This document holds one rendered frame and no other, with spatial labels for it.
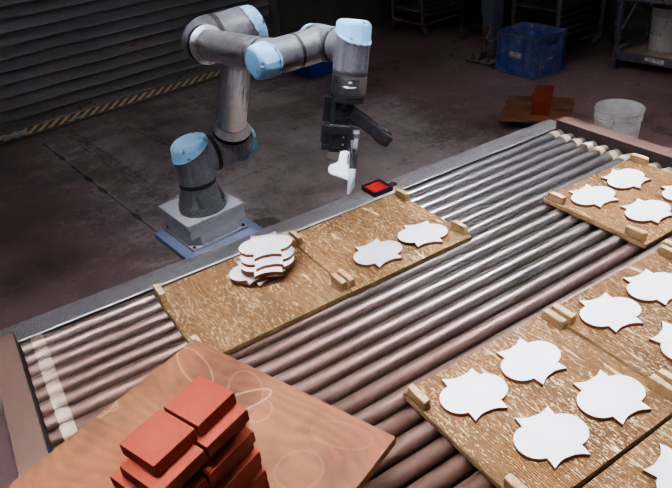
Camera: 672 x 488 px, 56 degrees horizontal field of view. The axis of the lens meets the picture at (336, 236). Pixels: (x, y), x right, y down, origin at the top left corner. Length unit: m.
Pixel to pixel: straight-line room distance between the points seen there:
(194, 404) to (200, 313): 0.76
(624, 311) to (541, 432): 0.43
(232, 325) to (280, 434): 0.48
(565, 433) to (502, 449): 0.12
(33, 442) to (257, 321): 0.54
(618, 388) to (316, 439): 0.61
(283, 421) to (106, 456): 0.31
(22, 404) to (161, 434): 0.72
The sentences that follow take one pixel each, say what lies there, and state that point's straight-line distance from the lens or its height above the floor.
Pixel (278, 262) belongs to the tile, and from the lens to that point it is 1.66.
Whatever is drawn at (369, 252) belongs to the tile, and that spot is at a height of 0.95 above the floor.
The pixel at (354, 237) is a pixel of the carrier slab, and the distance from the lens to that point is 1.82.
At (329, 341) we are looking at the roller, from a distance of 1.50.
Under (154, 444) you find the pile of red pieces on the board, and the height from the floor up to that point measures 1.29.
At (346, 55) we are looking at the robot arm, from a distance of 1.33.
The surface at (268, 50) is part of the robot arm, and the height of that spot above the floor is 1.56.
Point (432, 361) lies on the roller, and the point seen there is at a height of 0.91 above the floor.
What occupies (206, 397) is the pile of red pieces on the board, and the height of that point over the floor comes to 1.29.
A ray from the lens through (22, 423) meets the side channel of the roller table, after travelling 1.50.
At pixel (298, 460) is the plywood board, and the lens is 1.11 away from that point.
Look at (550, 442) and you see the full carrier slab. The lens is 1.26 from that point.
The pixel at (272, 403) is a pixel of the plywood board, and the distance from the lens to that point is 1.20.
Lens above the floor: 1.89
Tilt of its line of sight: 31 degrees down
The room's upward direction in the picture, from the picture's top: 6 degrees counter-clockwise
